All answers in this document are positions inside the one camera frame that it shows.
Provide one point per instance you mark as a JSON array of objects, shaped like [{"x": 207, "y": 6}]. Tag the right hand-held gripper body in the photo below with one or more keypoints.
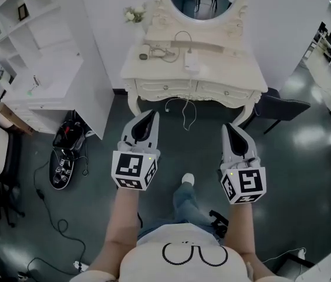
[{"x": 247, "y": 184}]

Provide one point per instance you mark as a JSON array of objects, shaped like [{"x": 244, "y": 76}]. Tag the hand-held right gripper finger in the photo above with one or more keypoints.
[
  {"x": 226, "y": 145},
  {"x": 250, "y": 145}
]

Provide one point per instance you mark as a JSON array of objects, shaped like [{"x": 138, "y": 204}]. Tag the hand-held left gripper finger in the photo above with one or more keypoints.
[
  {"x": 127, "y": 129},
  {"x": 154, "y": 134}
]

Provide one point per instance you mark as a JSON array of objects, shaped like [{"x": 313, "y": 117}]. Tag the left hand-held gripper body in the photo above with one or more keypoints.
[{"x": 130, "y": 166}]

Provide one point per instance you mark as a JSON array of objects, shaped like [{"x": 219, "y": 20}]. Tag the person's left forearm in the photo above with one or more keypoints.
[{"x": 123, "y": 213}]

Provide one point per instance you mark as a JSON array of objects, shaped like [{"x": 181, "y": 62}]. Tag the person's right forearm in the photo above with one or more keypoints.
[{"x": 239, "y": 225}]

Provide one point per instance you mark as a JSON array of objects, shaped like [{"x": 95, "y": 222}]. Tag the white hair dryer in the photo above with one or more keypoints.
[{"x": 143, "y": 51}]

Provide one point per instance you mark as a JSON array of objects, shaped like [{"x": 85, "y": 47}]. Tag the white floor power strip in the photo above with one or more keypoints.
[{"x": 79, "y": 266}]

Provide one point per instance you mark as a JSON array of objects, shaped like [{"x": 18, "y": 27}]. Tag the black waist-worn device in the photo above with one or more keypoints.
[{"x": 219, "y": 225}]

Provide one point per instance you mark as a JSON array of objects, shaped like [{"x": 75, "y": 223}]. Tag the person's white shoe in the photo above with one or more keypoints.
[{"x": 188, "y": 178}]

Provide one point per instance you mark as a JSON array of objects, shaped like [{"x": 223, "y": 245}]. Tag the dark blue chair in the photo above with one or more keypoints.
[{"x": 283, "y": 106}]

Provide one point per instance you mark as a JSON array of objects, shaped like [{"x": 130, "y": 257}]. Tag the open black case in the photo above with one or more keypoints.
[{"x": 65, "y": 157}]

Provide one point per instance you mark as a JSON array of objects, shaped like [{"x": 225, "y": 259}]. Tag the person's blue jeans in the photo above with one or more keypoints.
[{"x": 186, "y": 207}]

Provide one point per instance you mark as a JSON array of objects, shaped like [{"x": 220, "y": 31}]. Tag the cream ornate dressing table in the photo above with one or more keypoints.
[{"x": 227, "y": 75}]

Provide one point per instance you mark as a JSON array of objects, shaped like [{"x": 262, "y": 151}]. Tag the black floor box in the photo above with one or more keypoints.
[{"x": 296, "y": 264}]

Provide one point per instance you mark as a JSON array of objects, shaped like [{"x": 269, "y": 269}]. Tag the small glass with green item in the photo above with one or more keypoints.
[{"x": 33, "y": 87}]

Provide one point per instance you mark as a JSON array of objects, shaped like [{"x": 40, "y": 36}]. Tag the white shelf cabinet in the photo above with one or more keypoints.
[{"x": 51, "y": 54}]

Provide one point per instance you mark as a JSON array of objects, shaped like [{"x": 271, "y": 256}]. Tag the brown cardboard box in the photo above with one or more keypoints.
[{"x": 16, "y": 119}]

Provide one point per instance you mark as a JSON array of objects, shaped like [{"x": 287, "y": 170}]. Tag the white vase with flowers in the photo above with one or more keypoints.
[{"x": 134, "y": 15}]

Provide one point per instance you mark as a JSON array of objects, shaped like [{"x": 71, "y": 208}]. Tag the oval mirror with ornate frame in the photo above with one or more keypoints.
[{"x": 203, "y": 7}]

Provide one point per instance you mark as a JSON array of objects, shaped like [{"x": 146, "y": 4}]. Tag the black picture frame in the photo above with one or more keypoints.
[{"x": 23, "y": 12}]

